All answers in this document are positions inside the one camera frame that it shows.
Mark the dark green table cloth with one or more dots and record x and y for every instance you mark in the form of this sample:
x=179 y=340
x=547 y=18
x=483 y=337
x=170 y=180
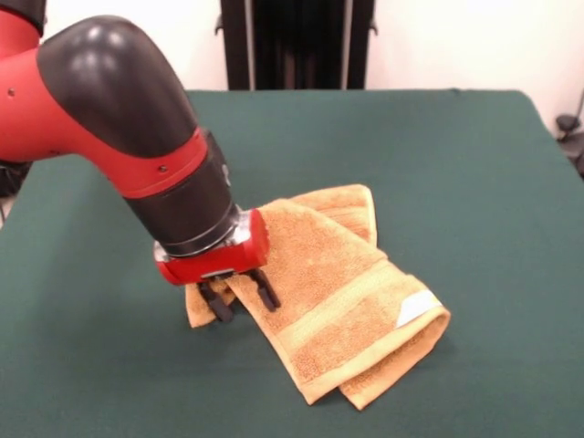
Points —
x=456 y=182

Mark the black robot pedestal stand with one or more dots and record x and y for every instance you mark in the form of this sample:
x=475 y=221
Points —
x=296 y=45

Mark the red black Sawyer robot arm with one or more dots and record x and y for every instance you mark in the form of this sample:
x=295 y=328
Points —
x=114 y=128

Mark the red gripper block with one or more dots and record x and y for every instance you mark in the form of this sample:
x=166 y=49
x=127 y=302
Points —
x=228 y=264

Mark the tan terry towel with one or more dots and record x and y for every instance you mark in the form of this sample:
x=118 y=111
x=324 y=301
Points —
x=337 y=292

